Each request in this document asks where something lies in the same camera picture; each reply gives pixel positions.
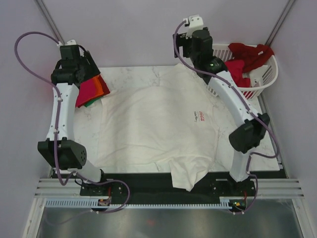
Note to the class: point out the white t shirt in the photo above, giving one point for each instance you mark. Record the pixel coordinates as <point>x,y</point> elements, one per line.
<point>169,127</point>

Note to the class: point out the dark red crumpled shirt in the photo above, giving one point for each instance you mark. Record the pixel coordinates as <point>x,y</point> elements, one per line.
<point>253,57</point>

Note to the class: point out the magenta crumpled shirt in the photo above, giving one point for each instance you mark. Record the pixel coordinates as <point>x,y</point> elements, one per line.
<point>235,67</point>

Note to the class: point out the white plastic laundry basket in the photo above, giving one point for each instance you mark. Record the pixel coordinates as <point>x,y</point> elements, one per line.
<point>261,78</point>

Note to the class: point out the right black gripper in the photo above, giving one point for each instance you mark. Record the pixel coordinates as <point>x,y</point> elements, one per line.
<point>182,41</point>

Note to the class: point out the white slotted cable duct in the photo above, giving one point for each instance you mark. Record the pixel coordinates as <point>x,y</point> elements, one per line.
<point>95,203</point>

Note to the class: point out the green folded shirt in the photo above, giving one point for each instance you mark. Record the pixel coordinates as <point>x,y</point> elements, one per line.
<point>91,102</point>

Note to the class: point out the aluminium frame rail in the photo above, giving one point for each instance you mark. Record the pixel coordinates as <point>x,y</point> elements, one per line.
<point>281,188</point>

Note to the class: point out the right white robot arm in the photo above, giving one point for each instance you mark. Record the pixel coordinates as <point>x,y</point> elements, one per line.
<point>251,126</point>

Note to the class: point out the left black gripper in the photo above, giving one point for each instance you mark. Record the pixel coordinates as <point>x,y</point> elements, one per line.
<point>93,70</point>

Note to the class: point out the orange folded shirt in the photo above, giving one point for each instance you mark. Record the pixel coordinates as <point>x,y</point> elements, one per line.
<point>98,86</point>

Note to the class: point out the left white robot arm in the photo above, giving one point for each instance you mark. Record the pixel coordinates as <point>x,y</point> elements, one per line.
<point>59,148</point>

